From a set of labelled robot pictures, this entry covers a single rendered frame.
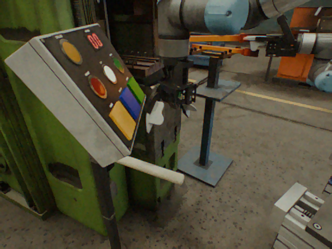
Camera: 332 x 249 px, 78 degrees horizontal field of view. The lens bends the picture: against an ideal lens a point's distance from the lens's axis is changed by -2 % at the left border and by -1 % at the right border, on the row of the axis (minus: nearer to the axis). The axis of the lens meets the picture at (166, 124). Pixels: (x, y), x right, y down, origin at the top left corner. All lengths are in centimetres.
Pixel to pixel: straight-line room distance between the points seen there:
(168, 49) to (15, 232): 154
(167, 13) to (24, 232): 156
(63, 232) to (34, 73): 129
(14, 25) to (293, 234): 126
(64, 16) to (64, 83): 47
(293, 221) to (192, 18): 55
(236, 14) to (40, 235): 157
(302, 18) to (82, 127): 412
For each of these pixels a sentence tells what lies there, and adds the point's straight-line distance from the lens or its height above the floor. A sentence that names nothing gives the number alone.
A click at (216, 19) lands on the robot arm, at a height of 122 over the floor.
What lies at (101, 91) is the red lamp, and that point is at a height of 108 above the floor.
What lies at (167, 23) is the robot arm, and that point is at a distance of 49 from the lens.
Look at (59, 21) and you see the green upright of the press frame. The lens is 86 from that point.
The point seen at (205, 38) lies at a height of 111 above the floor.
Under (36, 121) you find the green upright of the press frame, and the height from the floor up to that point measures 71.
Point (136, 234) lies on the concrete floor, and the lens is 148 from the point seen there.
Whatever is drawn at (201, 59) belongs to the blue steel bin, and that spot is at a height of 22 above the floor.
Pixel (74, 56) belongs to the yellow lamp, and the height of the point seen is 116.
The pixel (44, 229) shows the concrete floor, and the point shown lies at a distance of 168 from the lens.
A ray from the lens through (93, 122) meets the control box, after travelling 44.
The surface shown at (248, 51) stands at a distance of 144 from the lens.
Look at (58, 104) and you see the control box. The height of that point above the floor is 108.
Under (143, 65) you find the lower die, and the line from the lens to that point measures 108.
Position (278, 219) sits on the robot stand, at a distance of 70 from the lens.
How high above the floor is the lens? 124
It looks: 30 degrees down
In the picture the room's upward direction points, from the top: straight up
